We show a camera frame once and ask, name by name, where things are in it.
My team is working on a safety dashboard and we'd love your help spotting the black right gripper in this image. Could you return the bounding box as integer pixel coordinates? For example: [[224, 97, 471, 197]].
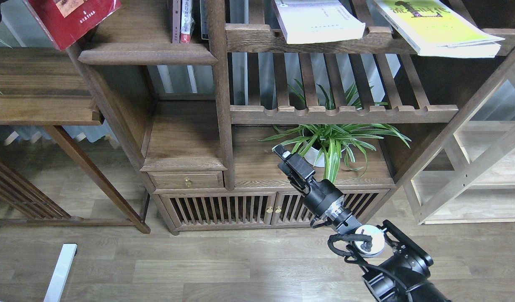
[[272, 145, 344, 221]]

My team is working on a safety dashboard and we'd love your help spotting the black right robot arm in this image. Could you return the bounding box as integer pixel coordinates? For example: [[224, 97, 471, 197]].
[[273, 145, 447, 302]]

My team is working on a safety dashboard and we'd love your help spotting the potted spider plant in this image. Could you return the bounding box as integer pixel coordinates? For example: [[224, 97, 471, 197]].
[[257, 79, 411, 185]]

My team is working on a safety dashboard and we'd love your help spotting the dark wooden bookshelf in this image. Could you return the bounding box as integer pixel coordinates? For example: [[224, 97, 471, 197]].
[[67, 0, 515, 235]]

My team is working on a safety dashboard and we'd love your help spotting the red white upright book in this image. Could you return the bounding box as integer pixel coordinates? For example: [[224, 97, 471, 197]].
[[179, 0, 194, 44]]

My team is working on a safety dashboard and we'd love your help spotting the dark upright book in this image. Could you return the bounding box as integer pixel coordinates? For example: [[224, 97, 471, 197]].
[[197, 0, 209, 41]]

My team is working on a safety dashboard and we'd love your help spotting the maroon upright book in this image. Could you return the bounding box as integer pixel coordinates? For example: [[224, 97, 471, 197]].
[[167, 0, 182, 44]]

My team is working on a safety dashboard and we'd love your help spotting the yellow green book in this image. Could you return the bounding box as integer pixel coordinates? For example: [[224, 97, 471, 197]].
[[374, 0, 502, 58]]

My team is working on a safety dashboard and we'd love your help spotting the white table leg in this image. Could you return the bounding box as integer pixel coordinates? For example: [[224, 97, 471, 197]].
[[44, 243, 78, 302]]

